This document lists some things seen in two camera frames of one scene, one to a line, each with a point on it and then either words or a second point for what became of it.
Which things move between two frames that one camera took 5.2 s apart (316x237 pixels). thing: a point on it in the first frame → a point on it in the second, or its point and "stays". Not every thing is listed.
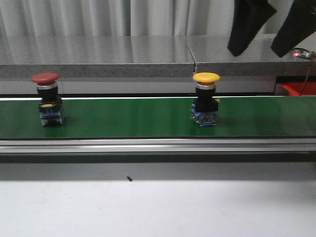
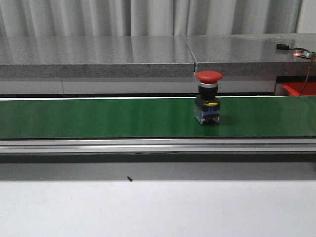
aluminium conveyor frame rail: x=157 y=146 stays
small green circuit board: x=304 y=54 stays
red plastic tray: x=295 y=88 stays
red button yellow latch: x=50 y=104 → x=207 y=105
